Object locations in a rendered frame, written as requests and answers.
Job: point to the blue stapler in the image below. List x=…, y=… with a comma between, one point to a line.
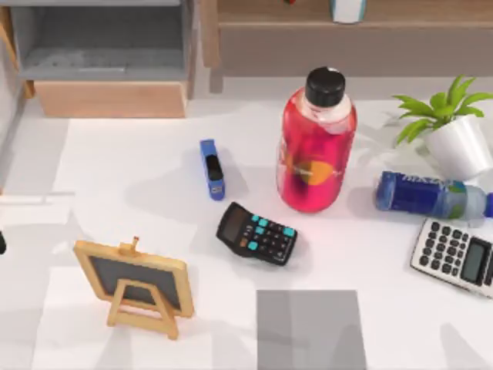
x=213, y=181

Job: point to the black calculator with teal keys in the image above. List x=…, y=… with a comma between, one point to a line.
x=265, y=239

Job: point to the red bottle with black cap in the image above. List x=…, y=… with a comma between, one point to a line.
x=316, y=154

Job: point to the framed blackboard on wooden easel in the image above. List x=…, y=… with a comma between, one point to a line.
x=115, y=270

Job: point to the grey square mat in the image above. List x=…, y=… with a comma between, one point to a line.
x=310, y=329

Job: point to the pale wooden drawer front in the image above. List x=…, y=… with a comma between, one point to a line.
x=108, y=98

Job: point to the blue plastic bottle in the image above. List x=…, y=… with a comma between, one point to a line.
x=416, y=196

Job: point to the wooden open shelf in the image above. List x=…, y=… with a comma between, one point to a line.
x=346, y=42

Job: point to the white and teal cup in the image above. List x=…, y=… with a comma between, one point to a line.
x=347, y=9

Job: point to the grey pierced drawer inside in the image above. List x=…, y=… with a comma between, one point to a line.
x=104, y=38

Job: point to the green plant in white pot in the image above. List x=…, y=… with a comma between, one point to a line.
x=458, y=142

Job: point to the silver calculator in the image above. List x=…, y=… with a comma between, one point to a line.
x=454, y=254

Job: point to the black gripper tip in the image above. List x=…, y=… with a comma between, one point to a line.
x=2, y=243

